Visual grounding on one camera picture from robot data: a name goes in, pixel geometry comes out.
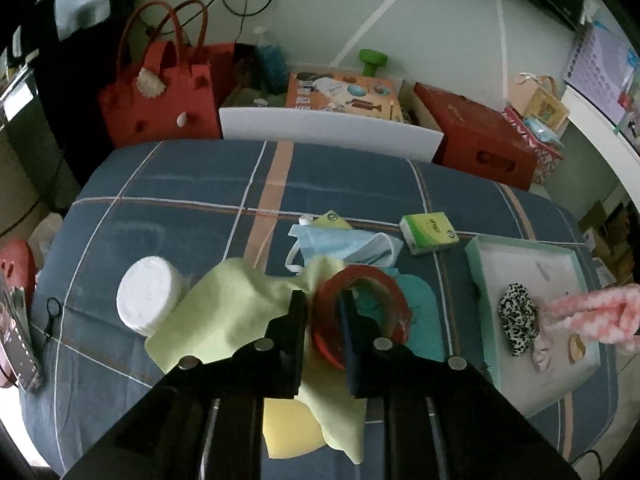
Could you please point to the blue water bottle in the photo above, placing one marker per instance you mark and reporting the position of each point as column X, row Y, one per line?
column 270, row 60

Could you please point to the tan hair accessory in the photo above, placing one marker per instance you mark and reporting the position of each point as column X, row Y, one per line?
column 577, row 347

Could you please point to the red cardboard box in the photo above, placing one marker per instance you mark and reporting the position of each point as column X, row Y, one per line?
column 475, row 135

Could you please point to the pink frilly scrunchie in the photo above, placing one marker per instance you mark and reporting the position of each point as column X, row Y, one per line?
column 542, row 352

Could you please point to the teal cloth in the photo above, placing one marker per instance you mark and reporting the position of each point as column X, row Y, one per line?
column 420, row 320

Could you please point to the yellow cloth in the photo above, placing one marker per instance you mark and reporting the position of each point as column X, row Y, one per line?
column 290, row 430

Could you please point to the patterned gift bag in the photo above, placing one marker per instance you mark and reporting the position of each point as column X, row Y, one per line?
column 542, row 155

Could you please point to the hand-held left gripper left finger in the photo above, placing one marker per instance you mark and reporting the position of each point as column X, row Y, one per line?
column 285, row 350

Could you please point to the wall calendar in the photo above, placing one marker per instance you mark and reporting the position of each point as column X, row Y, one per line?
column 600, row 70

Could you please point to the light green cloth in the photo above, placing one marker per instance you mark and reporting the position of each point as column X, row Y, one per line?
column 225, row 310

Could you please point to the green dumbbell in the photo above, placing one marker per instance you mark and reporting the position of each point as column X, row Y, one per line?
column 375, row 62

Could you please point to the cardboard boxes on floor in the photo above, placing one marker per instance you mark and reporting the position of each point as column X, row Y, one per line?
column 605, row 240

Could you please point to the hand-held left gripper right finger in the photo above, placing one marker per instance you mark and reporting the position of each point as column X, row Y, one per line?
column 352, row 355

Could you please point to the blue plaid bed sheet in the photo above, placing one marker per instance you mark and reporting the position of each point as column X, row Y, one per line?
column 175, row 195

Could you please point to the pink knitted cloth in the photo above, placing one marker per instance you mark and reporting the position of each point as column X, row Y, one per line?
column 595, row 310

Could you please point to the white shelf board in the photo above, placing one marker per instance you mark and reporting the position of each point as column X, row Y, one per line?
column 600, row 135

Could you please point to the white cotton pad stack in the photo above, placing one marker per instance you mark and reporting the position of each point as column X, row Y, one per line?
column 147, row 295

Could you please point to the red tape roll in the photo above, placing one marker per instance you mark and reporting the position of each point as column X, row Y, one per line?
column 327, row 347

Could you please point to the leopard print scrunchie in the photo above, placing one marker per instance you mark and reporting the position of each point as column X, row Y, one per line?
column 517, row 315

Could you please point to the beige paper bag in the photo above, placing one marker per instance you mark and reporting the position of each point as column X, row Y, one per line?
column 545, row 105

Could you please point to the orange printed box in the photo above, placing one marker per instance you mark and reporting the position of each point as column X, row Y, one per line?
column 345, row 95

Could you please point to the red handbag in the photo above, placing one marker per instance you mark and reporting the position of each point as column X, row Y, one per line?
column 150, row 105

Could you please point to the shallow teal cardboard box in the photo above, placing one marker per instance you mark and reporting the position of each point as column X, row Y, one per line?
column 510, row 265

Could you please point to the blue face mask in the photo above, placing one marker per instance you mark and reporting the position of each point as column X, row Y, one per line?
column 345, row 245

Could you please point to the black monitor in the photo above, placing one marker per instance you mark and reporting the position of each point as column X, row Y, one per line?
column 75, row 5

